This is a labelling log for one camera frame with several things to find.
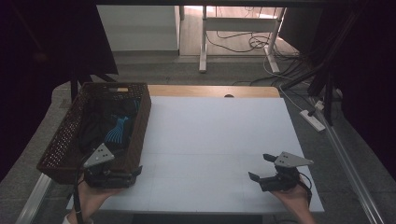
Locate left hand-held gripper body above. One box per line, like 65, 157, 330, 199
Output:
82, 143, 135, 189

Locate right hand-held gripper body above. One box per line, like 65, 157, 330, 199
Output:
259, 150, 315, 193

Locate black cloth with blue stripes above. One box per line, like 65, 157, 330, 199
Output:
78, 98, 141, 153

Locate brown woven basket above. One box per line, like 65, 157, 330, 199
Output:
36, 81, 152, 185

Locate person's right hand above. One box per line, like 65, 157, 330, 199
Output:
270, 175, 313, 220

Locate person's left hand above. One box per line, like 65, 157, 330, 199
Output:
72, 174, 125, 222

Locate white table mat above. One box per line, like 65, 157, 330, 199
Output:
66, 95, 325, 215

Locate white power strip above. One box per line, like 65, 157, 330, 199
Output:
299, 108, 327, 133

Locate black stand legs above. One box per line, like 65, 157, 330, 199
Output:
69, 72, 118, 103

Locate wooden table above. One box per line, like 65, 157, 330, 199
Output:
147, 84, 282, 99

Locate black metal stand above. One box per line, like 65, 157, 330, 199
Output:
281, 8, 367, 127

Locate black curtain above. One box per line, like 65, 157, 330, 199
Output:
0, 0, 120, 183
306, 0, 396, 175

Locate white cabinet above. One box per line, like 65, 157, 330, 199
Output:
96, 5, 182, 52

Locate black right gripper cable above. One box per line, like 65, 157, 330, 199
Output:
297, 171, 313, 208

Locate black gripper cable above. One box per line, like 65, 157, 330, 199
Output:
297, 171, 313, 208
73, 152, 94, 224

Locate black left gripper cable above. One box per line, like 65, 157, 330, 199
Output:
73, 152, 94, 224

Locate metal floor rail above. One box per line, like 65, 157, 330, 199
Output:
14, 173, 52, 224
309, 96, 387, 224

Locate white floor cable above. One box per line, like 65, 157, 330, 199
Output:
262, 46, 312, 115

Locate black floor cables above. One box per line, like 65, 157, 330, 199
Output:
205, 29, 302, 63

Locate white desk frame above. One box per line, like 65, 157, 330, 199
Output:
198, 5, 288, 75

